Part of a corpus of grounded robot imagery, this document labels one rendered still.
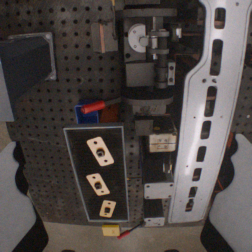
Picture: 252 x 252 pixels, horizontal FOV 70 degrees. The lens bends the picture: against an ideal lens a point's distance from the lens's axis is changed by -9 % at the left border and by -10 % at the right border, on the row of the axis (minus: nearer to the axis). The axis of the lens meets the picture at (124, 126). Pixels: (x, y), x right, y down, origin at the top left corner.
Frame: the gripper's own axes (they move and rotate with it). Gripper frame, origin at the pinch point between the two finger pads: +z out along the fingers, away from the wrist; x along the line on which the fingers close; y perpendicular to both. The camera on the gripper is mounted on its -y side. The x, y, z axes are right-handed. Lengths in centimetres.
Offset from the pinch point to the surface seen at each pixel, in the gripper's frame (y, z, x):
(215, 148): 36, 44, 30
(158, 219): 68, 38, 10
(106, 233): 61, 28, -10
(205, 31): -2.9, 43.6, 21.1
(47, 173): 74, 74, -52
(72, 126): 15.6, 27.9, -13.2
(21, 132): 44, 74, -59
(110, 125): 15.6, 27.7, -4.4
